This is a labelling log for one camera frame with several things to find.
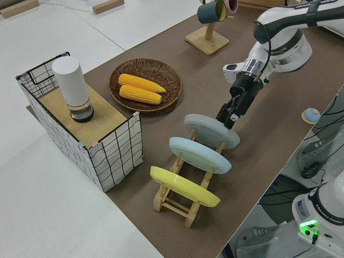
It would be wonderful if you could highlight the yellow plate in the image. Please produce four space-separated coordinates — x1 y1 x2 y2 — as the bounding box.
149 166 221 208

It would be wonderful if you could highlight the wooden plate rack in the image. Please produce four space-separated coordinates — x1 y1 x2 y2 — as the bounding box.
153 128 226 228

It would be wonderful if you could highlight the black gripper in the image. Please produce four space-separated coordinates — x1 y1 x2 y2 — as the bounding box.
216 75 264 131

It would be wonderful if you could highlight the gray plate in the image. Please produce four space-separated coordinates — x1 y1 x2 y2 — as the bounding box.
183 113 240 151

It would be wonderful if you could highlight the yellow corn cob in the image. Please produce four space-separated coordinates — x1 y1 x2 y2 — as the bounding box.
118 74 167 94
119 84 162 105

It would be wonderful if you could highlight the white cylinder bottle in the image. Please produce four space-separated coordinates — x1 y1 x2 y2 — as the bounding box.
52 56 95 124

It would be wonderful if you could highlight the blue bell with wooden base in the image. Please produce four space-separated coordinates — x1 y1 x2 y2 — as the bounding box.
300 107 320 125

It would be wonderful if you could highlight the dark blue mug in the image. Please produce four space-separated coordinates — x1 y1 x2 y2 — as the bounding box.
197 0 228 25

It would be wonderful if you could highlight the brown table mat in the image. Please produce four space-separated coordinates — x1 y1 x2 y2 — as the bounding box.
26 5 344 258

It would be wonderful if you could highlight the pink mug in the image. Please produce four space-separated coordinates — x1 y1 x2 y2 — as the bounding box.
225 0 239 13

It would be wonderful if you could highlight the wire grid shelf basket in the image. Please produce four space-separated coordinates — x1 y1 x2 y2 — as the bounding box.
15 51 144 193

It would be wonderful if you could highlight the wooden mug tree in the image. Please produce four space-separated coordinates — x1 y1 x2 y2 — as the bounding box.
184 0 234 56

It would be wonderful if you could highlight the long wooden block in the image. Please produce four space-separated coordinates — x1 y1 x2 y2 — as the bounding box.
0 0 39 19

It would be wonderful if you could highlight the white toaster oven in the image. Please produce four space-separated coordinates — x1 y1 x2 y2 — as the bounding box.
321 23 344 38

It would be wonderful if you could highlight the short wooden block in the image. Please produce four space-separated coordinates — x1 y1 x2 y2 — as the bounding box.
92 0 125 15

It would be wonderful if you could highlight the brown wicker basket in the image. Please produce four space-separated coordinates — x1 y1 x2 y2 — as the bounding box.
108 58 183 113

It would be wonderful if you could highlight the light blue plate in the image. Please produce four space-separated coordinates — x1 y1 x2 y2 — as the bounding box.
168 136 232 175

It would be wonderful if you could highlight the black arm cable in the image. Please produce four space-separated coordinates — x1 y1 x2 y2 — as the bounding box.
254 21 273 81

